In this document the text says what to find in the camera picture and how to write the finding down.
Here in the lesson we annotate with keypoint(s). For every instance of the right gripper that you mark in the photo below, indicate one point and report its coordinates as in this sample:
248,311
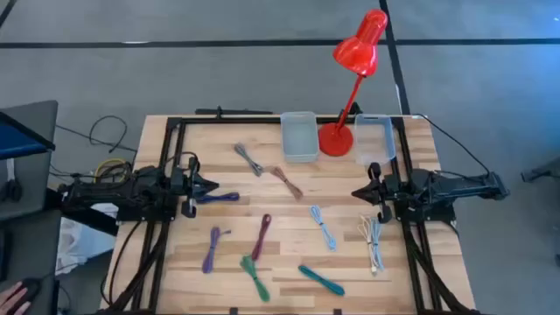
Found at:
382,192

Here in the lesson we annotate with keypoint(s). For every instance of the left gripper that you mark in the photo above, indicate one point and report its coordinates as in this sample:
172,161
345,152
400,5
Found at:
190,186

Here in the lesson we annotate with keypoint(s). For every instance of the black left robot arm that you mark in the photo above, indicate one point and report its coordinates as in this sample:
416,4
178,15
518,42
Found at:
131,190

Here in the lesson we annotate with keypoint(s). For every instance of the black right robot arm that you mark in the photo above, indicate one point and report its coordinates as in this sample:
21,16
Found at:
450,188

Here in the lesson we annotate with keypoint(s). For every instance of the clear plastic bin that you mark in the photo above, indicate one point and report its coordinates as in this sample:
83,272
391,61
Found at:
374,140

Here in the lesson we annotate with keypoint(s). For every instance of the pale opaque plastic bin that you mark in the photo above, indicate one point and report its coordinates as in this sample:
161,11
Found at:
299,140

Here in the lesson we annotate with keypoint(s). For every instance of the black table edge clamp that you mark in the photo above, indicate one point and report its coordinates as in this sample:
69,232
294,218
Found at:
355,108

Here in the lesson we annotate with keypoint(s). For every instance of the red desk lamp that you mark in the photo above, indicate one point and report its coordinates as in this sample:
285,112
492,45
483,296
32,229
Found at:
359,52

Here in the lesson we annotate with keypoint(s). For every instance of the white plastic bag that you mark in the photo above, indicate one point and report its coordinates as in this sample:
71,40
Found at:
76,247

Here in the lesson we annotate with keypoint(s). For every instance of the grey desk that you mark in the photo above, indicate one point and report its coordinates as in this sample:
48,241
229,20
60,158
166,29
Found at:
30,188

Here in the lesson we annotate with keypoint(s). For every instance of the dark chair base leg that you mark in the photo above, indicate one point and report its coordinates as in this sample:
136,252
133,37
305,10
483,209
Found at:
540,171

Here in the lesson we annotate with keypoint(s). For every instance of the black framed monitor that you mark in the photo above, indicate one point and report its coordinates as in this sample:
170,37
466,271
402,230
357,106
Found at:
19,142

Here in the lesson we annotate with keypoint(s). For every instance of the small black tool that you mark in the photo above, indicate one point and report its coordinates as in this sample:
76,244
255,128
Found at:
12,191

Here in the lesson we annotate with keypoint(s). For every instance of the black computer mouse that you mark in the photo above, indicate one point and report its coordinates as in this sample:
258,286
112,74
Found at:
31,286

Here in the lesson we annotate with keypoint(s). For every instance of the person's hand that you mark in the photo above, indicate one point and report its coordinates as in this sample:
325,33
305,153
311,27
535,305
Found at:
11,302

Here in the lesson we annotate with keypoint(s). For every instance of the black aluminium table frame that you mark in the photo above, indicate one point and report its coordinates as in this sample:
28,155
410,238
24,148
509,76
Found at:
245,119

